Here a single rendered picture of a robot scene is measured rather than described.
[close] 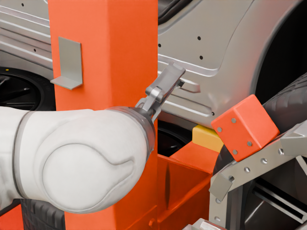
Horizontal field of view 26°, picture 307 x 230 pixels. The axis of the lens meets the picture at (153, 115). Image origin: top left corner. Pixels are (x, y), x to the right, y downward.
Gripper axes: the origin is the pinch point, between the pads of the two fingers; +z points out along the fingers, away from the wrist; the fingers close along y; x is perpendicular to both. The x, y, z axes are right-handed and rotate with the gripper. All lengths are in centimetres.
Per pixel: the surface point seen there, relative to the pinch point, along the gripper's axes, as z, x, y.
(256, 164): 15.4, -19.3, -1.2
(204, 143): 84, -9, -19
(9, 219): 103, 33, -84
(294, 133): 9.9, -21.1, 8.2
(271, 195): 29.3, -26.3, -7.9
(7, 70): 159, 77, -57
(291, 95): 20.1, -17.9, 12.3
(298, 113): 18.6, -20.6, 10.2
